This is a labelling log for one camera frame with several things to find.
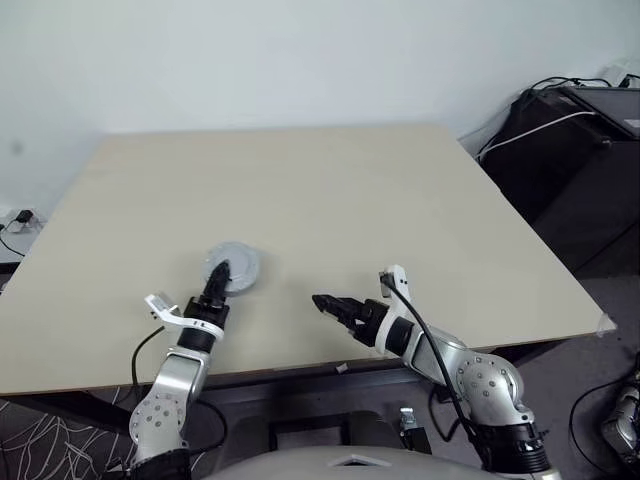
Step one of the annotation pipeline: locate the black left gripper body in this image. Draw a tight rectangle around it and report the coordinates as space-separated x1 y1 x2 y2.
184 296 232 329

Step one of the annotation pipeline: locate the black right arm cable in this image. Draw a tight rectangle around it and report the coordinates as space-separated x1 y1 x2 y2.
389 277 490 471

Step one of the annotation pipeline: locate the silver lid with circuit board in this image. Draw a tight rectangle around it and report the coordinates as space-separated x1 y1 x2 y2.
203 241 262 294

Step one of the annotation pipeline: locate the grey rounded robot torso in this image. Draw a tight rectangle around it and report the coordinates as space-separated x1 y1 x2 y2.
202 445 494 480

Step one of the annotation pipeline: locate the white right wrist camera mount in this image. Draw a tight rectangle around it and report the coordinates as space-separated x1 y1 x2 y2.
372 264 417 357

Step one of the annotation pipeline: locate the black cabinet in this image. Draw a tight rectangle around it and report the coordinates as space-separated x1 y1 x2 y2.
476 84 640 274

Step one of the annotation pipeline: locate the black floor cable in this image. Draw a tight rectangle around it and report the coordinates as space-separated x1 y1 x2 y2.
569 377 640 454

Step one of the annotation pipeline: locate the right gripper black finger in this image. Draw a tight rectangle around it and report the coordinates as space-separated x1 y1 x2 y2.
311 294 370 317
318 305 362 335

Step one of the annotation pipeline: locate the white power strip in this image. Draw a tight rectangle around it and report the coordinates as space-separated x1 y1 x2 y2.
0 206 49 235

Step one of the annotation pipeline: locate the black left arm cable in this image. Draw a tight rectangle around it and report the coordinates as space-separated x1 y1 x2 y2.
130 326 169 387

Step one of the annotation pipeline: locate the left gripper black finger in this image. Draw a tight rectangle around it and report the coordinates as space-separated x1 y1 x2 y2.
201 260 225 301
214 260 233 302

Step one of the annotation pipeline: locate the white cable on cabinet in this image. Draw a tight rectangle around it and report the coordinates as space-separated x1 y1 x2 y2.
476 110 599 163

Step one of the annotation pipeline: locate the black frame under table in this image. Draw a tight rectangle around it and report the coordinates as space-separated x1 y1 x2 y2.
268 409 432 454

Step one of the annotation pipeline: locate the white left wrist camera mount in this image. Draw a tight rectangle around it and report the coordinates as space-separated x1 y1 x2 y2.
144 294 226 342

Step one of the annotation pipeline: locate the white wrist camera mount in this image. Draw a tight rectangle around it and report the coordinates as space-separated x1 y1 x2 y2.
144 294 226 342
372 264 417 357

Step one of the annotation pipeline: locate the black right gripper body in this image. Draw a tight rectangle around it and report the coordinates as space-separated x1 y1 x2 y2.
349 298 390 350

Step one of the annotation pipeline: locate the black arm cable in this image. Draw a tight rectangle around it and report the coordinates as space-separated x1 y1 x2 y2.
130 326 169 387
389 277 490 471

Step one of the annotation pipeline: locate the silver metal device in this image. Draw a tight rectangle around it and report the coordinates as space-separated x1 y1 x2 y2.
599 384 640 458

